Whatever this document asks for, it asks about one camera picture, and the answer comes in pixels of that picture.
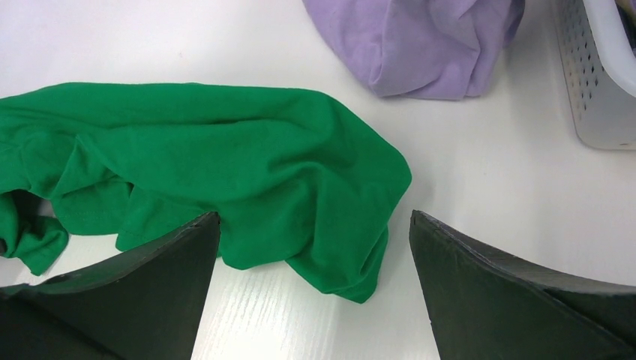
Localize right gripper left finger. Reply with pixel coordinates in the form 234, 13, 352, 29
1, 212, 221, 359

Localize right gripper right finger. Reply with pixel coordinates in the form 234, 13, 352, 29
409, 210, 635, 359

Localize green t shirt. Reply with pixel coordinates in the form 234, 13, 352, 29
1, 82, 412, 304

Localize white plastic laundry basket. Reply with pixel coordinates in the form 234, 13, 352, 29
553, 1, 635, 150

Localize lilac t shirt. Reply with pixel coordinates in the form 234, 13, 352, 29
303, 0, 525, 101

